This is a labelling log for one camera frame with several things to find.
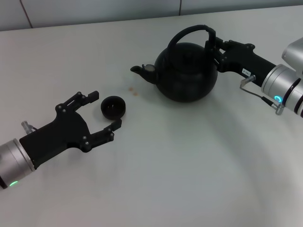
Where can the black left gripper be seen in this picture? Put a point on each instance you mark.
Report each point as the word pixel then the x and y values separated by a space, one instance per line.
pixel 64 132

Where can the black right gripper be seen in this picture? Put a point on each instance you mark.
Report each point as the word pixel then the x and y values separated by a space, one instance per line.
pixel 246 61

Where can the black round teapot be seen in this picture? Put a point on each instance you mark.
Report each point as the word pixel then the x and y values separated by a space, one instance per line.
pixel 187 80

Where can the small black teacup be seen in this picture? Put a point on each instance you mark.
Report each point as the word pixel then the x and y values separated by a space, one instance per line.
pixel 113 114

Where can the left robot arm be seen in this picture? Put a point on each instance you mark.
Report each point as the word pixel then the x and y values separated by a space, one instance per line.
pixel 14 160

